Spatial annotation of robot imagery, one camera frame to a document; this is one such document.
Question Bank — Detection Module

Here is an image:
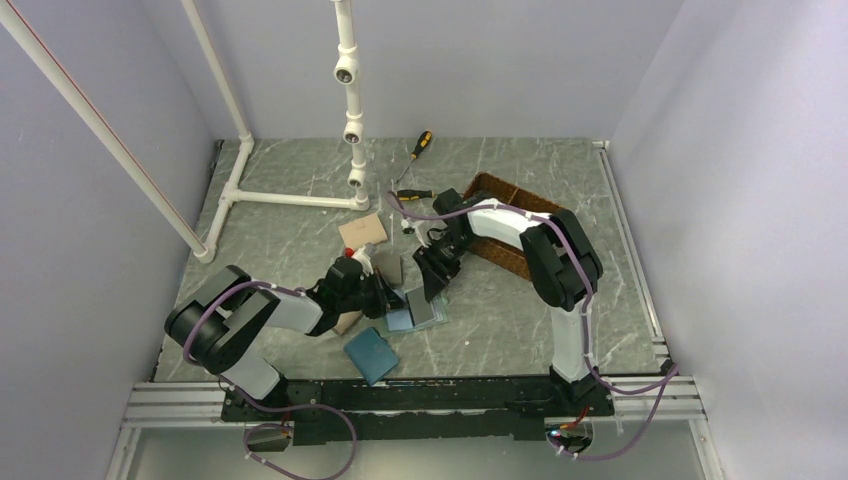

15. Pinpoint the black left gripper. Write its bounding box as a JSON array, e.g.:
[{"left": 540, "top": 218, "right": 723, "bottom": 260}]
[{"left": 338, "top": 267, "right": 408, "bottom": 319}]

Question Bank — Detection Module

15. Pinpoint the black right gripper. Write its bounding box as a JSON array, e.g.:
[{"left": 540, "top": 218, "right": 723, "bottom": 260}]
[{"left": 412, "top": 232, "right": 478, "bottom": 303}]

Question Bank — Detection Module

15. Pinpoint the green card holder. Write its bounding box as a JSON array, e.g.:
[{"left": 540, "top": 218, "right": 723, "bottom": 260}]
[{"left": 385, "top": 287, "right": 449, "bottom": 334}]

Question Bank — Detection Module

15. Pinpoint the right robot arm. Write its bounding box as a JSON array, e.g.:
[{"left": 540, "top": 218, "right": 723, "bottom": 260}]
[{"left": 413, "top": 189, "right": 603, "bottom": 415}]

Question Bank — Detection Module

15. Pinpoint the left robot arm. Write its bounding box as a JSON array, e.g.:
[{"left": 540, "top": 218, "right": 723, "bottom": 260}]
[{"left": 164, "top": 257, "right": 405, "bottom": 420}]

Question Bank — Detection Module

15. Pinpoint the grey card holder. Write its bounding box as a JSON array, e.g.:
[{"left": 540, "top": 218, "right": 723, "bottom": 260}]
[{"left": 371, "top": 252, "right": 404, "bottom": 287}]

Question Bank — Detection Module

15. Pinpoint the beige card holder near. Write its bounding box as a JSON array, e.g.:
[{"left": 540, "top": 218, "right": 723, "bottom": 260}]
[{"left": 332, "top": 311, "right": 363, "bottom": 336}]

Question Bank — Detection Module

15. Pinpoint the beige card holder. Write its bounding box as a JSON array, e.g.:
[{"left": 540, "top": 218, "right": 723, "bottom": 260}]
[
  {"left": 332, "top": 311, "right": 363, "bottom": 336},
  {"left": 338, "top": 213, "right": 388, "bottom": 251}
]

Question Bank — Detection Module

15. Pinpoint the blue card holder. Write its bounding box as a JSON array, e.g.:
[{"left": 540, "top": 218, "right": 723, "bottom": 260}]
[{"left": 343, "top": 327, "right": 399, "bottom": 386}]

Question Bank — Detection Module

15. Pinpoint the beige card holder far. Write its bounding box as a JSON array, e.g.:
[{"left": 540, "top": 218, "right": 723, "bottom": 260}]
[{"left": 338, "top": 213, "right": 388, "bottom": 251}]

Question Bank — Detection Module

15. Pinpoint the brown woven divided basket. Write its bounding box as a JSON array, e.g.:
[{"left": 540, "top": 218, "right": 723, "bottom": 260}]
[{"left": 463, "top": 172, "right": 562, "bottom": 281}]

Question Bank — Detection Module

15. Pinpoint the black yellow screwdriver near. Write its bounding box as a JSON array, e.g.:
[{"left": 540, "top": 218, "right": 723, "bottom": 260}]
[{"left": 395, "top": 189, "right": 435, "bottom": 202}]

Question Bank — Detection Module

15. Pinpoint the black yellow screwdriver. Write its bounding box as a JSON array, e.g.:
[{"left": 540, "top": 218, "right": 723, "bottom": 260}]
[
  {"left": 395, "top": 189, "right": 435, "bottom": 202},
  {"left": 395, "top": 130, "right": 433, "bottom": 183}
]

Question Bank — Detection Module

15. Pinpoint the black yellow screwdriver far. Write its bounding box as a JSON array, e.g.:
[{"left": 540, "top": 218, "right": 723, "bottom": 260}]
[{"left": 395, "top": 130, "right": 433, "bottom": 183}]

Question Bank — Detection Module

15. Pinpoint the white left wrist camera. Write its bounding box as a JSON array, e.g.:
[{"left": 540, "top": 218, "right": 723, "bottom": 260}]
[{"left": 344, "top": 243, "right": 376, "bottom": 272}]

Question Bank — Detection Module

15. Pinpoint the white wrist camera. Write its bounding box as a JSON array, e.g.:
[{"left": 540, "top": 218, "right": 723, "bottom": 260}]
[
  {"left": 401, "top": 216, "right": 427, "bottom": 237},
  {"left": 344, "top": 243, "right": 376, "bottom": 272}
]

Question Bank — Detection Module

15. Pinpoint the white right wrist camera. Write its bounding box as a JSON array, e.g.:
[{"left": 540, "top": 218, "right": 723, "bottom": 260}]
[{"left": 401, "top": 216, "right": 427, "bottom": 237}]

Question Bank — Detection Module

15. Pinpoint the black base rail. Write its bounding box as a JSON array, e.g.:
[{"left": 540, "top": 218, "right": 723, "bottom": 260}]
[{"left": 220, "top": 374, "right": 617, "bottom": 446}]

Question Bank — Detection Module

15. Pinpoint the aluminium front rail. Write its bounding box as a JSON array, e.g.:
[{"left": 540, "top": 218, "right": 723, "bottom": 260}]
[{"left": 122, "top": 382, "right": 225, "bottom": 428}]

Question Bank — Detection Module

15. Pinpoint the white PVC pipe frame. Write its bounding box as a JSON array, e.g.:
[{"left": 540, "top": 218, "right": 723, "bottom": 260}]
[{"left": 1, "top": 1, "right": 370, "bottom": 263}]

